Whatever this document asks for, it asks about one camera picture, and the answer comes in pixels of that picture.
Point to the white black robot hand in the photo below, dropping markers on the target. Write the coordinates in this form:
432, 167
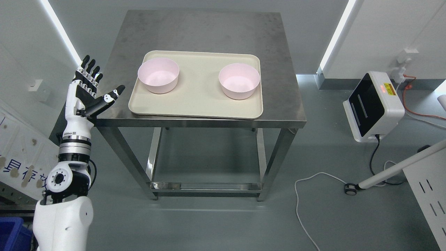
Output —
82, 100

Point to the pink bowl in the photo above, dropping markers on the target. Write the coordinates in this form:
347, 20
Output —
239, 81
159, 75

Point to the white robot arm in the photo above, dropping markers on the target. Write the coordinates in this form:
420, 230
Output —
62, 218

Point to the white sign with blue text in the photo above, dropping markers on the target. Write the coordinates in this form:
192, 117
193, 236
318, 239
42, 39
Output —
27, 157

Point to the blue bin lower left corner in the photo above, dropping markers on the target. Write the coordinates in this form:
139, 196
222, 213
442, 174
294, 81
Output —
14, 236

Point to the stainless steel table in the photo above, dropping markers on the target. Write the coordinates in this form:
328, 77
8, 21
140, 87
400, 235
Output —
136, 140

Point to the white stand leg with caster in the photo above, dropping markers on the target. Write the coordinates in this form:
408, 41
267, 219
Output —
351, 189

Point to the white black charging device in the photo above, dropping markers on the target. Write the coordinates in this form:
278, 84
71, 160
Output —
373, 109

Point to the white perforated panel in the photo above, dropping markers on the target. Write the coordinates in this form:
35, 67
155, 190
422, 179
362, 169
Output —
427, 179

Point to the white wall socket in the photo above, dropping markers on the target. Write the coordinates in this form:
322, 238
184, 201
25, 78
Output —
404, 58

